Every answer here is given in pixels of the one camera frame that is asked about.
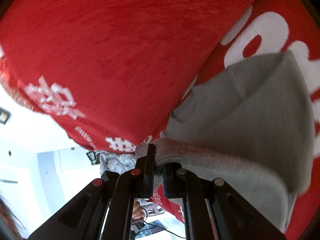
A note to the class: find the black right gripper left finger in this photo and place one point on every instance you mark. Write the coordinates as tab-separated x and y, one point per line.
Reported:
138	182

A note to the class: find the person's left hand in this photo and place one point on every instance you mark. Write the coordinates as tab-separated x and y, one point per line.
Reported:
138	212

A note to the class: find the grey patterned cloth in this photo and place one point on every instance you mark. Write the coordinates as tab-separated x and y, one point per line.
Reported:
119	163

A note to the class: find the red blanket with white print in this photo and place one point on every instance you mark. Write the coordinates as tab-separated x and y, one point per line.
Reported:
110	72

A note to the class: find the grey small garment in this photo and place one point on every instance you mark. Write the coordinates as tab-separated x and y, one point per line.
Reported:
252	125

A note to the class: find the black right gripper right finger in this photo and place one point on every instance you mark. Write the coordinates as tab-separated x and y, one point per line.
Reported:
178	181

